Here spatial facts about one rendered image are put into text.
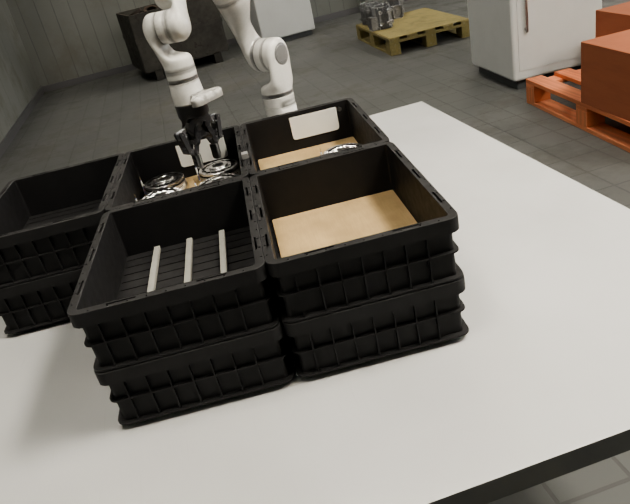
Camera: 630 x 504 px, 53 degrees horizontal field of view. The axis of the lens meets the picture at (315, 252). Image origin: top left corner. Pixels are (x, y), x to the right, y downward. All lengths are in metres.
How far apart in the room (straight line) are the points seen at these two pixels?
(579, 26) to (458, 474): 4.24
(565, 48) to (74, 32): 6.44
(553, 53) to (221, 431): 4.15
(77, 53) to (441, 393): 8.64
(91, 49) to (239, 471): 8.59
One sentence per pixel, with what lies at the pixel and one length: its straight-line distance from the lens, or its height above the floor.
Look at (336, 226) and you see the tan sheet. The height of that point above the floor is 0.83.
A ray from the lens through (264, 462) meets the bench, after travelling 0.95.
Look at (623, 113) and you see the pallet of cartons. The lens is 3.58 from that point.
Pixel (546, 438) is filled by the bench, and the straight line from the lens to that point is 0.93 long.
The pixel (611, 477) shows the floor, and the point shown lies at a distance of 1.83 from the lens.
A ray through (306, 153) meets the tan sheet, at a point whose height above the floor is 0.83.
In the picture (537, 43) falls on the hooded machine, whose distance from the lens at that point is 4.76.
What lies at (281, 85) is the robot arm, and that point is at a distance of 1.84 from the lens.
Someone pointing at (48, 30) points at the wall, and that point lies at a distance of 9.35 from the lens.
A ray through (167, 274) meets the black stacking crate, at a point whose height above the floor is 0.83.
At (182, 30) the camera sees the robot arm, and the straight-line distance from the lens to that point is 1.48.
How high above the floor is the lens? 1.36
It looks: 28 degrees down
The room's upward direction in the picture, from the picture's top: 13 degrees counter-clockwise
